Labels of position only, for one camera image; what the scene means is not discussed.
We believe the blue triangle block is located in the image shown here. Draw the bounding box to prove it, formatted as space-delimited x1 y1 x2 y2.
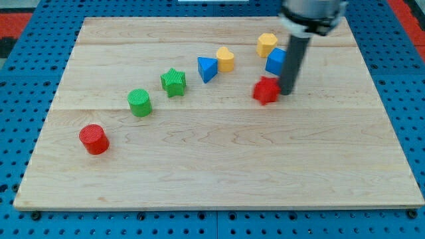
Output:
197 57 218 84

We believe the wooden board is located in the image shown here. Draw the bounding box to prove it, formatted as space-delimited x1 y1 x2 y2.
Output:
14 17 424 212

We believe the blue cube block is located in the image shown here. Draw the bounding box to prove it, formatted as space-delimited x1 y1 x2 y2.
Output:
265 48 286 76

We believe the green star block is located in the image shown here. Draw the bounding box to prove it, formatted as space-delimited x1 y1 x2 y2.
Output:
160 68 186 98

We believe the red cylinder block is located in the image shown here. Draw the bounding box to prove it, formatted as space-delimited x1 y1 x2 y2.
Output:
79 124 110 155

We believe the yellow hexagon block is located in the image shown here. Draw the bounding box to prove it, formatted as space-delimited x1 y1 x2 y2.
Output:
256 33 278 58

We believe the green cylinder block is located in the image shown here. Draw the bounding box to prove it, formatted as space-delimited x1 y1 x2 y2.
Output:
127 88 152 118

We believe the yellow heart block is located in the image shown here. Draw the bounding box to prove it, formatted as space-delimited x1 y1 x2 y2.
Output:
216 46 234 72

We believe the red star block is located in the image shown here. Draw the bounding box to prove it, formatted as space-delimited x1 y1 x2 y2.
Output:
252 76 281 106

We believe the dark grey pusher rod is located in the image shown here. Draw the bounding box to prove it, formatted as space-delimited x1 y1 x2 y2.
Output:
278 35 310 96

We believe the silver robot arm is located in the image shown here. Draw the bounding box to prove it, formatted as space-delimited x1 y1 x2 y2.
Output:
278 0 349 38

